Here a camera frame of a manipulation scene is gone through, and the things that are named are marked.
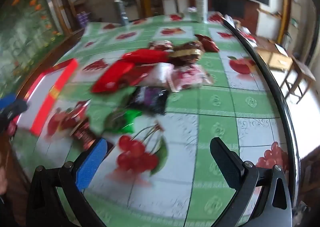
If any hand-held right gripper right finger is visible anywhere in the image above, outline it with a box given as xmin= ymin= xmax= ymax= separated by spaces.
xmin=209 ymin=137 xmax=293 ymax=227

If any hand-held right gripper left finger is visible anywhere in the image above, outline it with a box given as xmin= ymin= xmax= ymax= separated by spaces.
xmin=26 ymin=137 xmax=108 ymax=227

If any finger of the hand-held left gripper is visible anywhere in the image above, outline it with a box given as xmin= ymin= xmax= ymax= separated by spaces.
xmin=0 ymin=93 xmax=28 ymax=137

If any red gift box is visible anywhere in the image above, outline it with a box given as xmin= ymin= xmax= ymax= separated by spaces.
xmin=10 ymin=58 xmax=79 ymax=137

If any long red snack packet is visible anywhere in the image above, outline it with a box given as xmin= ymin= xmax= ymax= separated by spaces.
xmin=121 ymin=50 xmax=170 ymax=65
xmin=90 ymin=62 xmax=137 ymax=95

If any black purple snack packet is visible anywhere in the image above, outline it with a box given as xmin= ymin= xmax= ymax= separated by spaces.
xmin=131 ymin=86 xmax=169 ymax=115

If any pink snack packet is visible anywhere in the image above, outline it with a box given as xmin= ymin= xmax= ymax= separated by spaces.
xmin=169 ymin=65 xmax=213 ymax=92

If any gold brown snack packet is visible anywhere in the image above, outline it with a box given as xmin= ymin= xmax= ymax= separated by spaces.
xmin=167 ymin=42 xmax=204 ymax=66

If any dark red triangular snack packet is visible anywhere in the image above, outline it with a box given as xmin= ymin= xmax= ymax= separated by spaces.
xmin=194 ymin=34 xmax=220 ymax=52

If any fruit print tablecloth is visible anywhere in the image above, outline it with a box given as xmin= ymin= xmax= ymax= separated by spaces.
xmin=11 ymin=13 xmax=298 ymax=227

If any green snack packet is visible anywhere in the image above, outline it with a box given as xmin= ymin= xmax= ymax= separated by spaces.
xmin=104 ymin=109 xmax=143 ymax=135

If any black rimmed table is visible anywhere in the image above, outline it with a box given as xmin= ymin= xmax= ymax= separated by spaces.
xmin=222 ymin=20 xmax=300 ymax=180

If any brown wooden cabinet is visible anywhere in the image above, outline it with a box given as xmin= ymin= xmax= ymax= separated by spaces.
xmin=15 ymin=28 xmax=85 ymax=97

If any light cardboard box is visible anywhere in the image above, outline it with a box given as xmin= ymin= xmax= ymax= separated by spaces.
xmin=255 ymin=42 xmax=293 ymax=72

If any wooden stool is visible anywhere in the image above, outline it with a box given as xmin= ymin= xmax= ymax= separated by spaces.
xmin=282 ymin=55 xmax=317 ymax=105

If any grey metal cup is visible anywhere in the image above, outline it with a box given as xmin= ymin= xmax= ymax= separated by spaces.
xmin=117 ymin=0 xmax=130 ymax=26

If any white spray bottle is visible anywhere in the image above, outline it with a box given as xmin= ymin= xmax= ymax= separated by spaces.
xmin=195 ymin=0 xmax=208 ymax=23

